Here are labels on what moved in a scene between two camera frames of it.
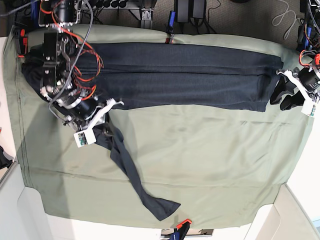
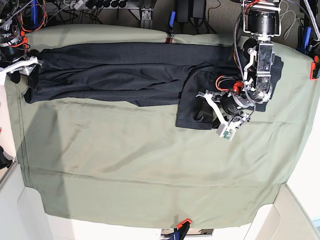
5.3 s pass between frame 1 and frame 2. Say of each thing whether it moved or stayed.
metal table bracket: stayed
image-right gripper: moved
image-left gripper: moved
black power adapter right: stayed
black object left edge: stayed
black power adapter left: stayed
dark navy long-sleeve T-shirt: moved
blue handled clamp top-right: stayed
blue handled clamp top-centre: stayed
